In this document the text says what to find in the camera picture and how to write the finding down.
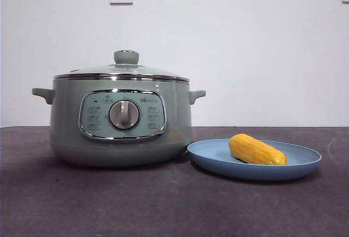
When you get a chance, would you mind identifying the glass lid with green knob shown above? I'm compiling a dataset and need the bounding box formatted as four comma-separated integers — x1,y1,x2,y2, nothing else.
53,50,189,82

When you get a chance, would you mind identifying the yellow corn cob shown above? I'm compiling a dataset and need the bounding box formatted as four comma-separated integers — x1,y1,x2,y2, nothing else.
228,133,288,166

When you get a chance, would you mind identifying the pale green electric steamer pot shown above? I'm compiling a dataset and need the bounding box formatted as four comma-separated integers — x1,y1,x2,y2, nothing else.
31,78,207,167

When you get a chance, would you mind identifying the blue round plate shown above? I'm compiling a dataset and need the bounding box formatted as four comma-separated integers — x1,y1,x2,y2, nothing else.
186,138,323,181

